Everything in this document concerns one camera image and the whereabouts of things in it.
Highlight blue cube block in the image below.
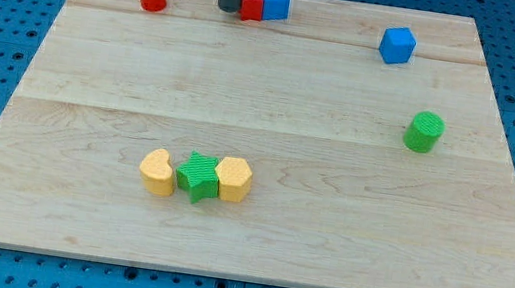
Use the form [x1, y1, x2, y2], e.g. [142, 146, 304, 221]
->
[379, 27, 417, 65]

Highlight yellow hexagon block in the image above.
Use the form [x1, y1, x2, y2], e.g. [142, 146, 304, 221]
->
[215, 156, 253, 203]

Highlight green star block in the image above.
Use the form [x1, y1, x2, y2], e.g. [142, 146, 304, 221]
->
[176, 151, 220, 204]

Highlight light wooden board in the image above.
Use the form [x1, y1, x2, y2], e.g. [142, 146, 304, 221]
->
[0, 0, 515, 288]

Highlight yellow heart block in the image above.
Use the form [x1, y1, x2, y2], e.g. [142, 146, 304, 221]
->
[139, 148, 175, 197]

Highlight red star block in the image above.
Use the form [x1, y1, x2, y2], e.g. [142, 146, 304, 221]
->
[239, 0, 264, 21]

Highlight blue triangular prism block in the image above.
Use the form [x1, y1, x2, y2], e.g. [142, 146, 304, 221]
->
[261, 0, 291, 21]

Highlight green cylinder block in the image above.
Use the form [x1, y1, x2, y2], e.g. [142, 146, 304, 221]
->
[403, 111, 446, 153]

